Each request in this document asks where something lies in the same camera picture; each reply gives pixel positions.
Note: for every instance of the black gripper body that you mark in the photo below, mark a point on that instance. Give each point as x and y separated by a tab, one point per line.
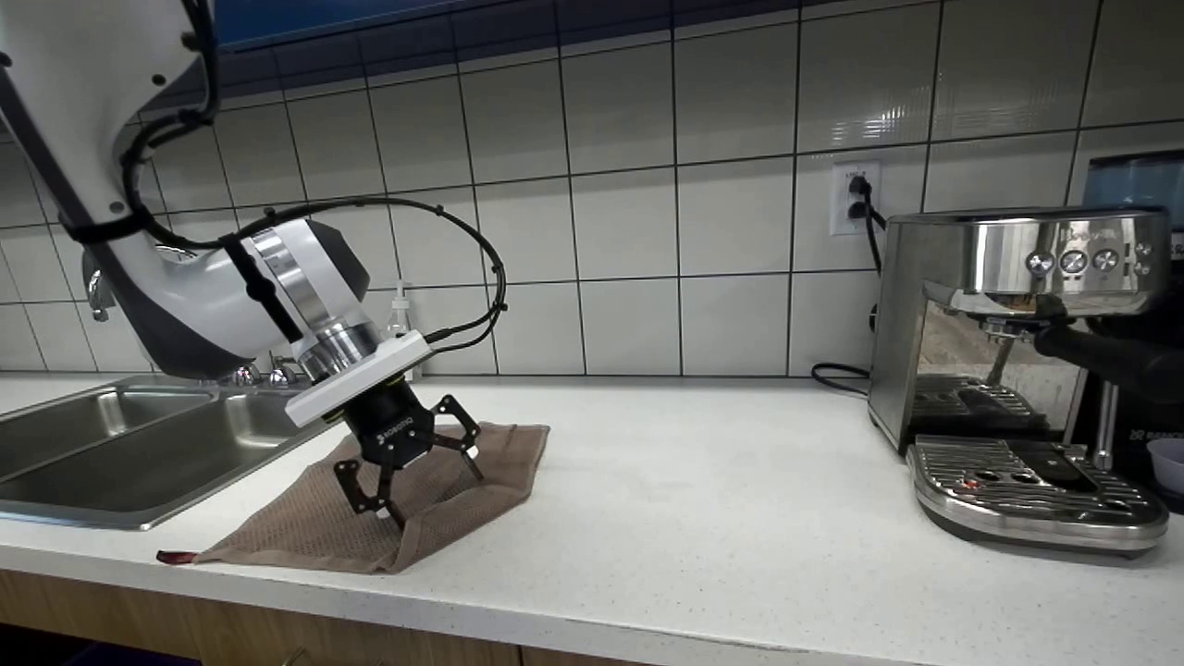
389	426

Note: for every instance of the stainless steel espresso machine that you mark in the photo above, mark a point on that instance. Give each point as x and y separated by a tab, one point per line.
936	310

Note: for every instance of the stainless steel sink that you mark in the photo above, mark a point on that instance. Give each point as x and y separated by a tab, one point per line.
133	455

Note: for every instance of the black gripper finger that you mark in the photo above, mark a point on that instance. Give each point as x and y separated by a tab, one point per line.
453	426
362	482

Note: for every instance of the white wall outlet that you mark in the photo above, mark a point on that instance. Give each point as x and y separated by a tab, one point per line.
841	186

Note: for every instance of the blue framed wall panel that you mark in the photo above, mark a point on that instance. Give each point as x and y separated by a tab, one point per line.
1140	186

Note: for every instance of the blue overhead cabinet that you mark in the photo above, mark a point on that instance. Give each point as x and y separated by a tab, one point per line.
372	24

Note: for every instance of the blue plastic container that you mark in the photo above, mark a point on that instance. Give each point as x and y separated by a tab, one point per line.
1166	469

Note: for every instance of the chrome gooseneck faucet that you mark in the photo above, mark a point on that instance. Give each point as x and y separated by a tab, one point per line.
96	296

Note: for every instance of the brown waffle-weave towel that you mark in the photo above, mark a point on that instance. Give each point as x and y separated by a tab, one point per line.
492	474

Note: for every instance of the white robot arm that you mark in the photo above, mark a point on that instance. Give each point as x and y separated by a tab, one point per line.
87	77

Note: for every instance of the wooden cabinet front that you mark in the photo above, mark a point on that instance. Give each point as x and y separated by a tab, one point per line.
185	630

